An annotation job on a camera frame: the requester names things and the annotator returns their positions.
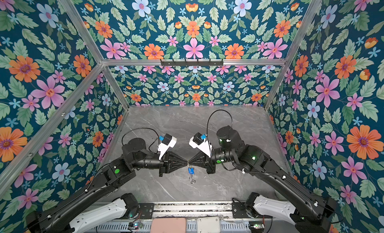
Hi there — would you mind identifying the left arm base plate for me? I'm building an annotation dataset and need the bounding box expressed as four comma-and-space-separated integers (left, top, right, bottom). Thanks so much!
132, 203, 155, 220

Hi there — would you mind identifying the black wall hook rail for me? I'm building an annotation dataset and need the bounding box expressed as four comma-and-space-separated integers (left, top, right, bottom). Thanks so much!
160, 59, 224, 67

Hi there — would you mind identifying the right camera cable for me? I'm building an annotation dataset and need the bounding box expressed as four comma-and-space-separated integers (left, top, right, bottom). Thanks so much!
206, 109, 234, 137

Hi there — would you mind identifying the green circuit board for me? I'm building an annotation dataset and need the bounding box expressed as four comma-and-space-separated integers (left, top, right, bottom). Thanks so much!
128, 222, 144, 231
249, 223, 265, 233

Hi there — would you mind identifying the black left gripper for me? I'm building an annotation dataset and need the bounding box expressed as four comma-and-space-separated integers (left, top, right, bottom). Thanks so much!
131, 149, 190, 177

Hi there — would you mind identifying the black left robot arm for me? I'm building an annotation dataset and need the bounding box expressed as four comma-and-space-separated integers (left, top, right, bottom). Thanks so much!
26, 138, 188, 233

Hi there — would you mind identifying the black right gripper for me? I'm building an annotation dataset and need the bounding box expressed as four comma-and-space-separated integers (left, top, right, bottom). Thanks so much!
189, 148, 237, 174

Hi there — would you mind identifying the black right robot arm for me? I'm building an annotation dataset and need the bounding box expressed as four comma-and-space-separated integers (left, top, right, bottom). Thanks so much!
189, 126, 337, 233

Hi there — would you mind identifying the aluminium front rail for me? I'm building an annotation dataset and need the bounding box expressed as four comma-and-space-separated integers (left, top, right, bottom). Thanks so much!
98, 201, 316, 221

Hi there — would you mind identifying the left camera cable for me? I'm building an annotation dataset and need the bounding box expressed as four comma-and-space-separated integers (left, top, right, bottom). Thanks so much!
121, 127, 161, 149

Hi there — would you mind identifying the pink box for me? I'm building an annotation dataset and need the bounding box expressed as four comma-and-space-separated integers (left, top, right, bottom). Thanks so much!
150, 218, 187, 233

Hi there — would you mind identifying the camera cable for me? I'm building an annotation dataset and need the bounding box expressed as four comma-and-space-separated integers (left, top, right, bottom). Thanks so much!
206, 109, 234, 137
121, 127, 161, 149

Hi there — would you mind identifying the green circuit board left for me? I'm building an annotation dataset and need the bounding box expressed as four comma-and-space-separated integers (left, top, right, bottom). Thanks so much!
128, 222, 144, 231

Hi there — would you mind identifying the green circuit board right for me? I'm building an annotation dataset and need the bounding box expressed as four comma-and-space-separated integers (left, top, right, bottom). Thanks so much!
249, 223, 265, 233

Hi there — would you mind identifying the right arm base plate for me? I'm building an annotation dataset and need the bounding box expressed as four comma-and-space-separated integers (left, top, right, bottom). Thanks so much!
232, 202, 260, 219

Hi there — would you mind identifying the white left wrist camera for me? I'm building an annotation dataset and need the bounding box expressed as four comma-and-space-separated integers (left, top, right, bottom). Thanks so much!
158, 134, 177, 160

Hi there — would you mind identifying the white box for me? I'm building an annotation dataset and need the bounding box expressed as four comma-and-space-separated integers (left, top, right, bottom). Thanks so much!
197, 217, 221, 233

